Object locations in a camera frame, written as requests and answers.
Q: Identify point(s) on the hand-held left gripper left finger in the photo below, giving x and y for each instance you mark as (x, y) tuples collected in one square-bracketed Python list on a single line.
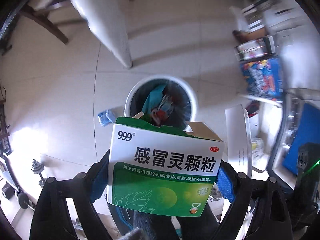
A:
[(99, 180)]

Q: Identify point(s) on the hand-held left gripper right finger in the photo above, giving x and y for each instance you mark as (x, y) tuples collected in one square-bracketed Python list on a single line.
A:
[(226, 185)]

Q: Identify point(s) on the blue wrapper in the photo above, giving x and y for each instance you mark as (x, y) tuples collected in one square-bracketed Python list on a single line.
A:
[(106, 118)]

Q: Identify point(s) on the green white medicine box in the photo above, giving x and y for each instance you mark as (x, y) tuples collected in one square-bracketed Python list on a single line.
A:
[(160, 160)]

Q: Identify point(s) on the white trash bin black liner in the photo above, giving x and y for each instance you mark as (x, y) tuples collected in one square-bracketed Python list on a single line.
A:
[(130, 97)]

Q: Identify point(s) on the white booklet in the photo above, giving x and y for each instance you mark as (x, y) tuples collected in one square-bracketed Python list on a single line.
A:
[(237, 140)]

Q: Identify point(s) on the small dumbbell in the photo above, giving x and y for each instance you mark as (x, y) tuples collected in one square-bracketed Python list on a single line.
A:
[(38, 171)]

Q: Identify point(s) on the grey fluffy slipper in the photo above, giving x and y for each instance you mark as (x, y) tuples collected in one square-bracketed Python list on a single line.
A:
[(131, 234)]

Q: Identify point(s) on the black barbell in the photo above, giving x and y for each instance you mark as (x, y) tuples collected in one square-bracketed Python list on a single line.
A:
[(23, 201)]

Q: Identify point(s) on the black metal rack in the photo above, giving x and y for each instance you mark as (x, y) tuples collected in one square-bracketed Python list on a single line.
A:
[(3, 130)]

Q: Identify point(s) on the blue printed box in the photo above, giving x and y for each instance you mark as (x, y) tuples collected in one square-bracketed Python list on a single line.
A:
[(262, 78)]

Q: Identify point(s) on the colourful printed box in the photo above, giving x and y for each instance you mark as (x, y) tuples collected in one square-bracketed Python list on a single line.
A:
[(253, 48)]

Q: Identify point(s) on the white table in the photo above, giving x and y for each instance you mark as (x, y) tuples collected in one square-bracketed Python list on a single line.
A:
[(105, 20)]

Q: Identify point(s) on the blurred stack of boxes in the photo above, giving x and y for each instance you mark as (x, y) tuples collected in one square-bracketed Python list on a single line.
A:
[(265, 7)]

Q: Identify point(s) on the dark wooden chair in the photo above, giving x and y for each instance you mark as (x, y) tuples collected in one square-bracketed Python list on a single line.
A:
[(37, 12)]

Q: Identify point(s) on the black frame chair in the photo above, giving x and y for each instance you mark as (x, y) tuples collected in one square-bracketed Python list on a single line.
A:
[(277, 135)]

